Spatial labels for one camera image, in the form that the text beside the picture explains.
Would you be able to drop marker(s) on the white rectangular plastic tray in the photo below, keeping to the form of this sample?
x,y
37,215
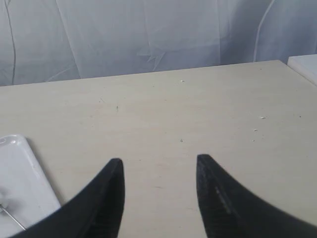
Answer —
x,y
25,191

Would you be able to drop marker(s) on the white backdrop curtain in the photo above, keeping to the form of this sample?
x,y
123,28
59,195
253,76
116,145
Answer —
x,y
54,40

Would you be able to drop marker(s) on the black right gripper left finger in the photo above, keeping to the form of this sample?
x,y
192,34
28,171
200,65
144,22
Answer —
x,y
95,212

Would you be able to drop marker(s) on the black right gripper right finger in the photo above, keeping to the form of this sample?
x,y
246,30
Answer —
x,y
229,210

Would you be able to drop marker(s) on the white side table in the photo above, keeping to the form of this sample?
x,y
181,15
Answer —
x,y
305,65

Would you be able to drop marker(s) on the thin metal skewer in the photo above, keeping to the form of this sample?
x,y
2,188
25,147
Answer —
x,y
12,217

